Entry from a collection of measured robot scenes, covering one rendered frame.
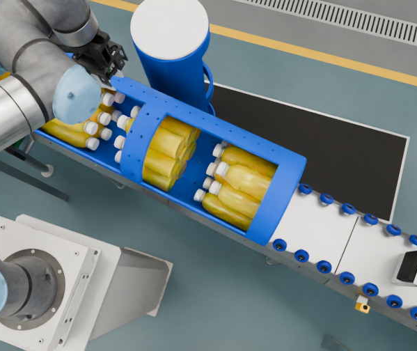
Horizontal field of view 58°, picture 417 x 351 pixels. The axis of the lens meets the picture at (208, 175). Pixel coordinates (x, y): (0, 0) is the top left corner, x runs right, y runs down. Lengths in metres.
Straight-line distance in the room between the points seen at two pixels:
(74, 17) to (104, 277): 0.67
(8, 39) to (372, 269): 1.15
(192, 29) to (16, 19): 0.87
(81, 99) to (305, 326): 1.90
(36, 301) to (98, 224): 1.39
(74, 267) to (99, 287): 0.12
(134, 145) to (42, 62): 0.53
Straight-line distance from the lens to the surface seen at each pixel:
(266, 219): 0.99
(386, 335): 2.36
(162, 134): 1.08
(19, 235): 1.07
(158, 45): 1.40
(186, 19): 1.44
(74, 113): 0.55
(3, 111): 0.53
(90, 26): 0.72
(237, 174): 1.03
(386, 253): 1.36
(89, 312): 1.09
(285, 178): 0.99
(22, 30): 0.62
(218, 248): 2.18
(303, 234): 1.29
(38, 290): 0.96
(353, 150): 2.26
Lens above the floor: 2.18
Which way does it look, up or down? 75 degrees down
